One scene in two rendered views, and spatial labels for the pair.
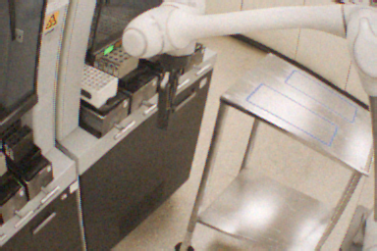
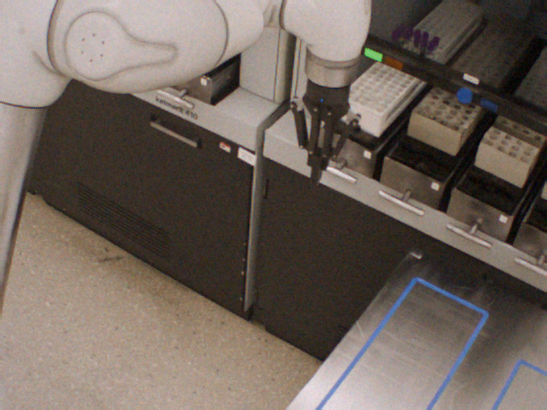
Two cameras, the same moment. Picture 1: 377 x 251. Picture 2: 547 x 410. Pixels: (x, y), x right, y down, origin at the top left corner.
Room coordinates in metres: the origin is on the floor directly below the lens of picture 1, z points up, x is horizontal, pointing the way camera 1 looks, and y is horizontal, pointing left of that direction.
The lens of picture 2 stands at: (1.22, -1.11, 1.84)
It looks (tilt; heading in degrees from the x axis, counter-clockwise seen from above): 43 degrees down; 95
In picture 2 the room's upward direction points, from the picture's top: 6 degrees clockwise
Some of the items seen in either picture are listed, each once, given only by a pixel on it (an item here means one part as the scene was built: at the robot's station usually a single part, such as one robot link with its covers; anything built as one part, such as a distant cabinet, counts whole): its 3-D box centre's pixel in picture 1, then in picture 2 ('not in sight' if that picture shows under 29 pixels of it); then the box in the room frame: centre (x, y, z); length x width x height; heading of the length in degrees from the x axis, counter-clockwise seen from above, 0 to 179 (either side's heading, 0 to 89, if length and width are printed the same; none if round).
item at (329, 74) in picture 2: (178, 41); (331, 62); (1.17, 0.07, 1.07); 0.09 x 0.09 x 0.06
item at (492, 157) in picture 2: not in sight; (503, 162); (1.53, 0.16, 0.85); 0.12 x 0.02 x 0.06; 156
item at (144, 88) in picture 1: (77, 62); (470, 106); (1.49, 0.44, 0.78); 0.73 x 0.14 x 0.09; 67
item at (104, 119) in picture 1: (52, 79); (411, 80); (1.35, 0.50, 0.78); 0.73 x 0.14 x 0.09; 67
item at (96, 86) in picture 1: (76, 78); (389, 87); (1.29, 0.38, 0.83); 0.30 x 0.10 x 0.06; 67
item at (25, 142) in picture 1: (22, 146); not in sight; (0.88, 0.44, 0.85); 0.12 x 0.02 x 0.06; 157
